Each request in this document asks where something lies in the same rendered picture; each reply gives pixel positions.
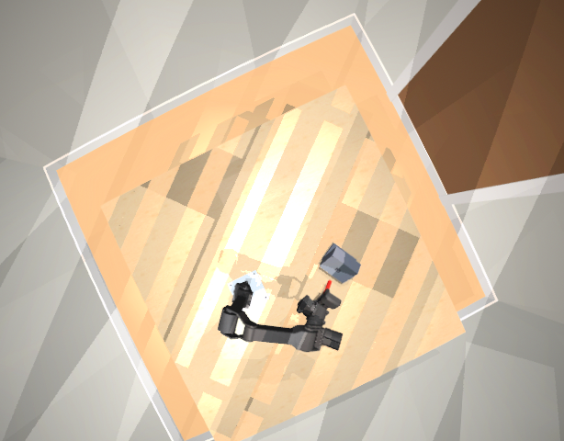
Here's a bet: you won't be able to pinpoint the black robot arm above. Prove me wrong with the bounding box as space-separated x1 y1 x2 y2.
218 281 343 352

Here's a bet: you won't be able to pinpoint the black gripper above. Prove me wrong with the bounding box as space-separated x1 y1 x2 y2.
303 288 341 327

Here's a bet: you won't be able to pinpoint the grey sloped panel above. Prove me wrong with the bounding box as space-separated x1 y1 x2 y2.
320 243 361 283

